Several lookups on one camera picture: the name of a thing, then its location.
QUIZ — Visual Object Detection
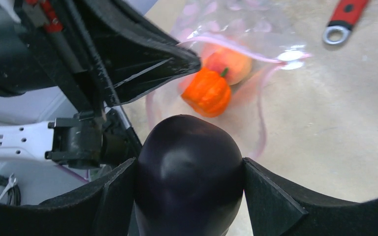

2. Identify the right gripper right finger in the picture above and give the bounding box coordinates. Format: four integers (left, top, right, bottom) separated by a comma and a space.
243, 158, 378, 236

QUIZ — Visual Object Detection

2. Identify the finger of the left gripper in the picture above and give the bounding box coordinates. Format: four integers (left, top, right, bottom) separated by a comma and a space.
75, 0, 200, 106

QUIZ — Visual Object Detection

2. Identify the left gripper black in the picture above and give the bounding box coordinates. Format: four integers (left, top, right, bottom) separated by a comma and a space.
0, 0, 118, 111

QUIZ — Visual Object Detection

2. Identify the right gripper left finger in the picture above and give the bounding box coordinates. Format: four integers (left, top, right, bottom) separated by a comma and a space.
0, 158, 136, 236

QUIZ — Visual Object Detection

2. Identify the orange pumpkin toy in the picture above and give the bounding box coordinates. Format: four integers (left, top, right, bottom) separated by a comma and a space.
181, 67, 232, 118

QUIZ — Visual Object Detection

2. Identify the purple eggplant toy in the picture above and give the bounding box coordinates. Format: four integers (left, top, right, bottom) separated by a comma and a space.
135, 115, 244, 236

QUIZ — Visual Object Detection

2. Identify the clear zip top bag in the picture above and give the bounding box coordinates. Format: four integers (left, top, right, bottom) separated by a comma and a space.
146, 0, 309, 159

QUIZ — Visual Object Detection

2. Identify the pink peach toy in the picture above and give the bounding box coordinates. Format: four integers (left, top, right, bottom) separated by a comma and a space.
203, 48, 253, 86

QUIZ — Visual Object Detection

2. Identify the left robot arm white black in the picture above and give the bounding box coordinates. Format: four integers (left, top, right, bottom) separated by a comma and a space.
0, 0, 200, 169

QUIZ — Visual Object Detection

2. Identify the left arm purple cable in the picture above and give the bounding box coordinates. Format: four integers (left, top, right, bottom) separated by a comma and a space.
57, 164, 90, 184

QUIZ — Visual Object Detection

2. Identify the red handled adjustable wrench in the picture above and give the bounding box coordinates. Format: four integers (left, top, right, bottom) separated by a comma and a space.
322, 0, 370, 45

